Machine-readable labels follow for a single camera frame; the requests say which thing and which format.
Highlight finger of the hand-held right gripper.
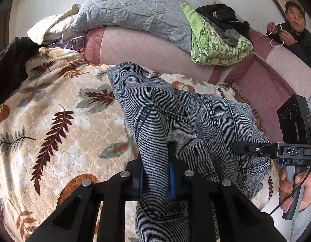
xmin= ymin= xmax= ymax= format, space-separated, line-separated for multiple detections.
xmin=232 ymin=141 xmax=278 ymax=158

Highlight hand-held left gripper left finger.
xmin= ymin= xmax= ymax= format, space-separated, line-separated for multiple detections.
xmin=24 ymin=156 xmax=146 ymax=242

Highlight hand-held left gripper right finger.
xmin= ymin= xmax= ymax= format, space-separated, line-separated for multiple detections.
xmin=167 ymin=146 xmax=287 ymax=242

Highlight blue denim pants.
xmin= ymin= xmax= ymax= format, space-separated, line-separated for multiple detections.
xmin=107 ymin=62 xmax=272 ymax=242

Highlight black pants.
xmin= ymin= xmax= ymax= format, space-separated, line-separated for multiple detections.
xmin=0 ymin=37 xmax=46 ymax=114

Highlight person's right hand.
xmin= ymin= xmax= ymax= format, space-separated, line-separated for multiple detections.
xmin=279 ymin=168 xmax=311 ymax=212

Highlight small grey cloth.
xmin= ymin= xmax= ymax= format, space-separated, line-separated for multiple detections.
xmin=220 ymin=28 xmax=240 ymax=46

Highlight green printed blanket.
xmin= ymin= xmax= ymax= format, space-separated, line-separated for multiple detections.
xmin=180 ymin=2 xmax=254 ymax=66

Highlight cream leaf-print blanket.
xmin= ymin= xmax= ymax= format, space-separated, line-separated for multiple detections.
xmin=0 ymin=47 xmax=281 ymax=242

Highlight black garment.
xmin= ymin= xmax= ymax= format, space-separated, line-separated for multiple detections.
xmin=195 ymin=4 xmax=250 ymax=37

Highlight pink quilted mattress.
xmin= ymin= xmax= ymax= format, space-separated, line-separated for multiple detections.
xmin=83 ymin=26 xmax=311 ymax=147

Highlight small blue packet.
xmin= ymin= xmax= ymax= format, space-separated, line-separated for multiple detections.
xmin=72 ymin=37 xmax=85 ymax=51

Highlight grey quilted blanket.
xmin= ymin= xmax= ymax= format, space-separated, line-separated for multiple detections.
xmin=70 ymin=0 xmax=196 ymax=53

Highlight cream pillow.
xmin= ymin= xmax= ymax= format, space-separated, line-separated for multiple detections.
xmin=27 ymin=4 xmax=81 ymax=46

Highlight thin black cable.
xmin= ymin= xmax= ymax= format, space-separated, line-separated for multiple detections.
xmin=265 ymin=166 xmax=311 ymax=217

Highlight thin white cable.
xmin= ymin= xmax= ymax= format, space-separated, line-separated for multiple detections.
xmin=255 ymin=21 xmax=284 ymax=47

